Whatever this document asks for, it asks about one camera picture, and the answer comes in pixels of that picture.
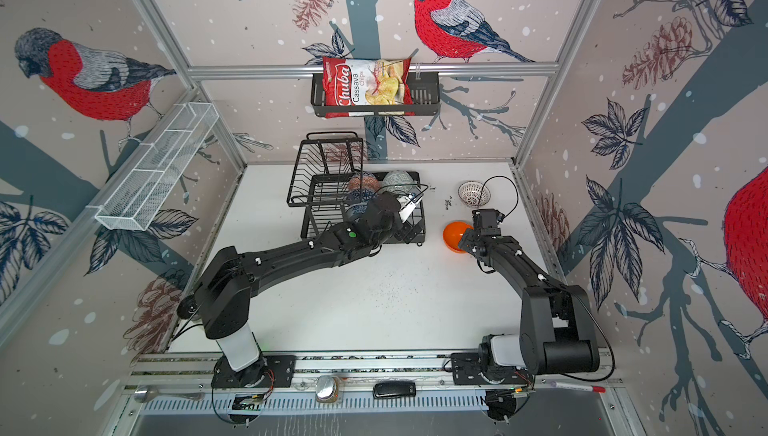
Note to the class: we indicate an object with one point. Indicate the black wall shelf basket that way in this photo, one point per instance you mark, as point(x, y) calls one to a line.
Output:
point(424, 92)

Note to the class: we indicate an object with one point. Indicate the red cassava chips bag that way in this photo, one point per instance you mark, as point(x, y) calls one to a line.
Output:
point(350, 83)

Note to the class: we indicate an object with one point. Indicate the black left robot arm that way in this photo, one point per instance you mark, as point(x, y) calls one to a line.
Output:
point(221, 298)

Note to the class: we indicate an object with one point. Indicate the white brown patterned bowl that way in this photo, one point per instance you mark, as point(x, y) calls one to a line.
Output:
point(474, 194)

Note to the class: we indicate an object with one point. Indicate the green grey patterned bowl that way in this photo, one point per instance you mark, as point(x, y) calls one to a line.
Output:
point(400, 183)

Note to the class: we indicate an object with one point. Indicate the orange plastic bowl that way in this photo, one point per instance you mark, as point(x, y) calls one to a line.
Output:
point(453, 233)

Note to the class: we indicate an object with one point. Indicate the metal ladle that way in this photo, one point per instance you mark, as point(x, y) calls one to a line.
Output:
point(146, 394)

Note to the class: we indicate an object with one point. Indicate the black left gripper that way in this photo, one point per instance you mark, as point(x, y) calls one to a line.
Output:
point(409, 232)

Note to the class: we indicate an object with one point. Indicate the blue floral bowl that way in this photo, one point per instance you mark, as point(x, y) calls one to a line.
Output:
point(355, 211)

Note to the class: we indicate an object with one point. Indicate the orange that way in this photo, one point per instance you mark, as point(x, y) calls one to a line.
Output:
point(363, 181)

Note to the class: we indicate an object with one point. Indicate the black remote fob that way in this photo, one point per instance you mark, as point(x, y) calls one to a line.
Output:
point(394, 389)

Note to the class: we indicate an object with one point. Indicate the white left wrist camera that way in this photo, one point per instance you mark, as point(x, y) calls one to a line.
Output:
point(408, 204)

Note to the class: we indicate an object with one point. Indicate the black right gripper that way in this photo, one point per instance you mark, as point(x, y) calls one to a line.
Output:
point(466, 241)

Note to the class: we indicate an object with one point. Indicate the red white pen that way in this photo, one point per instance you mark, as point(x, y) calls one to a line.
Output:
point(570, 386)

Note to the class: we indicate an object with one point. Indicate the white wire wall basket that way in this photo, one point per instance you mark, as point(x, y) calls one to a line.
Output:
point(142, 192)

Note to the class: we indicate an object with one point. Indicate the black wire dish rack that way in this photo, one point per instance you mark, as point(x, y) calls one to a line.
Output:
point(324, 164)

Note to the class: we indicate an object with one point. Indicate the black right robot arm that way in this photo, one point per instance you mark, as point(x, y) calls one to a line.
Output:
point(557, 330)

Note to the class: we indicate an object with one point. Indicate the silver bell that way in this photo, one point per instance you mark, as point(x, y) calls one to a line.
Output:
point(327, 389)

